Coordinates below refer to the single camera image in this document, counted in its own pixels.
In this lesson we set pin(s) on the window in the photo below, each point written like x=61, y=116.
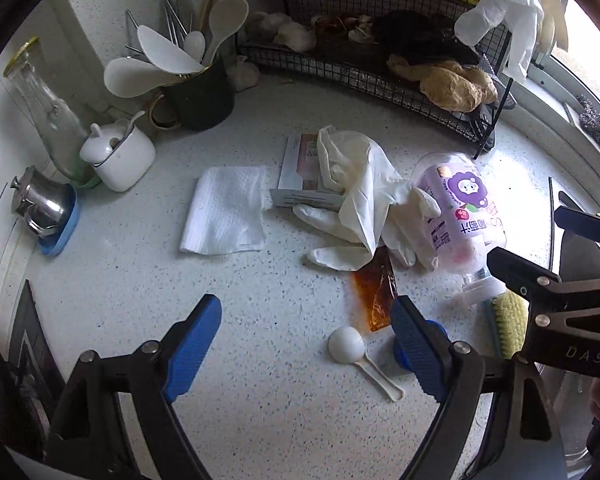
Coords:
x=595, y=50

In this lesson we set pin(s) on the steel sink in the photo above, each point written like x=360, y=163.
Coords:
x=575, y=410

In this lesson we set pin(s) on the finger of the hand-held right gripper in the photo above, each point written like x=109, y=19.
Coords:
x=520, y=272
x=582, y=220

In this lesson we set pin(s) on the white plastic scoop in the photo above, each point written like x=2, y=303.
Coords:
x=346, y=345

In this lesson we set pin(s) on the garlic bulb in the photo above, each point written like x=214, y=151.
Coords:
x=295, y=35
x=267, y=22
x=245, y=75

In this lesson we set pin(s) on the blue saucer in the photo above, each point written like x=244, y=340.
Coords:
x=62, y=240

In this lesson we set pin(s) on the blue bottle cap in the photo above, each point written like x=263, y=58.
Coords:
x=436, y=332

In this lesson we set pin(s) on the purple label plastic bottle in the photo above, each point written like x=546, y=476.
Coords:
x=460, y=200

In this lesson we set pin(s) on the small steel oil pot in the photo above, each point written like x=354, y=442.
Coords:
x=45, y=205

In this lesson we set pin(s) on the wooden chopsticks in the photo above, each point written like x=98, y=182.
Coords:
x=207, y=5

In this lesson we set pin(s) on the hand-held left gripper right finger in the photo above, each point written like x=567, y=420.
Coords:
x=420, y=355

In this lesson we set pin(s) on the black knitted cloth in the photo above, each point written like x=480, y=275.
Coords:
x=420, y=35

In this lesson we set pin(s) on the white and pink envelope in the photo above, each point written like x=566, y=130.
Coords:
x=300, y=160

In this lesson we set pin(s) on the dried red peppers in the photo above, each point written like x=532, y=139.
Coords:
x=330, y=21

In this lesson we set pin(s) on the glass carafe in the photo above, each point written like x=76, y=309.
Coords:
x=50, y=120

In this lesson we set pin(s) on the white latex glove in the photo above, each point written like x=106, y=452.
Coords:
x=505, y=10
x=360, y=180

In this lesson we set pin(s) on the white condiment jar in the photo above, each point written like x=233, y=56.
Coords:
x=125, y=160

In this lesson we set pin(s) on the small white spoon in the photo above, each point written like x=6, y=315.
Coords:
x=195, y=42

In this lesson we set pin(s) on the steel wool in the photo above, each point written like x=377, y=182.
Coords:
x=597, y=120

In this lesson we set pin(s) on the dark utensil mug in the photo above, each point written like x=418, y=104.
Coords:
x=200, y=100

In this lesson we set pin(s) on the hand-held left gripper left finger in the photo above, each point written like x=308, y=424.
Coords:
x=192, y=345

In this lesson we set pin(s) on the brown sauce packet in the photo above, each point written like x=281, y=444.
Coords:
x=375, y=290

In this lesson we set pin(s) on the long white rice paddle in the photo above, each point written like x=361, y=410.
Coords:
x=227, y=17

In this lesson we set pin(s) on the black gas stove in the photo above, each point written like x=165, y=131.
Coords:
x=30, y=335

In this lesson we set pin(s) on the grey steel mesh scrubber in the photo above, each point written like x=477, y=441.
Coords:
x=502, y=95

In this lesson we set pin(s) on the ginger root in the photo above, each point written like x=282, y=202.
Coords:
x=450, y=87

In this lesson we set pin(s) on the large dotted white rice paddle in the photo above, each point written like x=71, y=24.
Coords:
x=165, y=52

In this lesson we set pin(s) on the white paper tissue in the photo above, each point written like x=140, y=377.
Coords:
x=225, y=210

